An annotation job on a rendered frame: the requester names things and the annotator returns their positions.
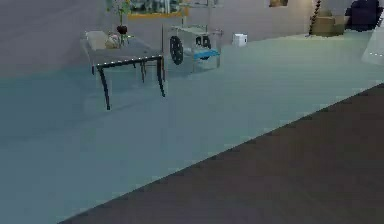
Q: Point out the gold framed artwork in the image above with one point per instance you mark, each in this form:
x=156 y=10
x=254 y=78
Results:
x=156 y=8

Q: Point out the grey cart with black wheels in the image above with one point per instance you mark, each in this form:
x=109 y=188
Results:
x=195 y=40

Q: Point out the small white box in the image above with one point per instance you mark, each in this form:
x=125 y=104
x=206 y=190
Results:
x=239 y=39

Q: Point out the grey table with black legs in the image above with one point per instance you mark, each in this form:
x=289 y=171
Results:
x=126 y=53

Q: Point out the pale round object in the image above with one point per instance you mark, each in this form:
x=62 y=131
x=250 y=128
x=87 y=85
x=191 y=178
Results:
x=112 y=41

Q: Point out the green plant in dark vase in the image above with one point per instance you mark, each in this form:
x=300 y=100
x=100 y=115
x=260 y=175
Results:
x=122 y=20

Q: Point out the beige cushion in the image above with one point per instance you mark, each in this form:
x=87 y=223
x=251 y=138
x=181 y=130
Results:
x=96 y=40

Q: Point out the small gold framed picture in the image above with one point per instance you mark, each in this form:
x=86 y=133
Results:
x=278 y=2

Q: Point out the tan cardboard box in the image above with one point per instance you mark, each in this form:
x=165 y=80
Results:
x=328 y=25

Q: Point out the dark blue armchair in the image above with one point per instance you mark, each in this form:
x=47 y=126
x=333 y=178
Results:
x=364 y=15

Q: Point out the dark spiral post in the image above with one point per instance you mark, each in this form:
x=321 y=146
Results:
x=314 y=16

